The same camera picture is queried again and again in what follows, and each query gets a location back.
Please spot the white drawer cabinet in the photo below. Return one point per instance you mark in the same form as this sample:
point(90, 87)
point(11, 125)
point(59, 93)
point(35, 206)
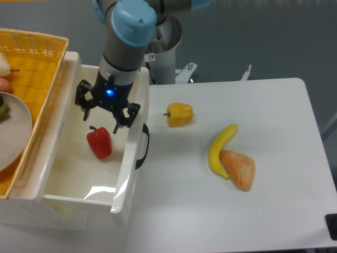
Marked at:
point(26, 204)

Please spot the white table bracket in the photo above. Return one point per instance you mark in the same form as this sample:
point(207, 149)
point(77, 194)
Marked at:
point(246, 74)

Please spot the orange bread wedge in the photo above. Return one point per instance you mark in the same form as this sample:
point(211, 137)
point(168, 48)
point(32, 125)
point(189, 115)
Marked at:
point(240, 168)

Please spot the red bell pepper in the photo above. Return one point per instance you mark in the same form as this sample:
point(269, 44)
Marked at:
point(100, 142)

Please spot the yellow woven basket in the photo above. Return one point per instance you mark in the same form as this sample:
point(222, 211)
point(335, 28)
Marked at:
point(39, 57)

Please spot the black drawer handle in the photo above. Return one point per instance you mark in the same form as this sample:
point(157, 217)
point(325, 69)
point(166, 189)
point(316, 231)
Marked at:
point(144, 147)

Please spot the yellow banana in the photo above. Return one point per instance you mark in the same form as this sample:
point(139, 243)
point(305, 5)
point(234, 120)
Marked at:
point(215, 149)

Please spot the black corner device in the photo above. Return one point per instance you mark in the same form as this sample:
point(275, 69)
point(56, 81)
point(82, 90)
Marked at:
point(331, 222)

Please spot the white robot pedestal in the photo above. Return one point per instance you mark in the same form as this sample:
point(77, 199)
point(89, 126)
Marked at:
point(160, 57)

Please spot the yellow bell pepper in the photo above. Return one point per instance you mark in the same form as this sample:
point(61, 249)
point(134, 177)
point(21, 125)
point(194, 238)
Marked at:
point(178, 114)

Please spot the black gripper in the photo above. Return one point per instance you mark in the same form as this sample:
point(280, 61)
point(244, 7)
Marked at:
point(110, 92)

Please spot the grey ribbed plate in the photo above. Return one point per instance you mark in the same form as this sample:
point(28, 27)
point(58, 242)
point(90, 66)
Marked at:
point(15, 130)

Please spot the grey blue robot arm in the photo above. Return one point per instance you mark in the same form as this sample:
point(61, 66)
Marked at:
point(130, 28)

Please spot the pink peach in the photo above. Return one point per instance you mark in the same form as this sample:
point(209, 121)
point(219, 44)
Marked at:
point(5, 85)

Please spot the white pear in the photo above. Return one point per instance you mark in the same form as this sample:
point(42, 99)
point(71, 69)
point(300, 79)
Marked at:
point(5, 67)

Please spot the white upper drawer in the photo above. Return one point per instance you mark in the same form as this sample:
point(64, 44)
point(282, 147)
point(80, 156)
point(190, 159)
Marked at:
point(77, 177)

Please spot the green grapes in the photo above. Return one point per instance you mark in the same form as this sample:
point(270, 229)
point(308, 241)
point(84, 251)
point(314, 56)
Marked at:
point(4, 110)

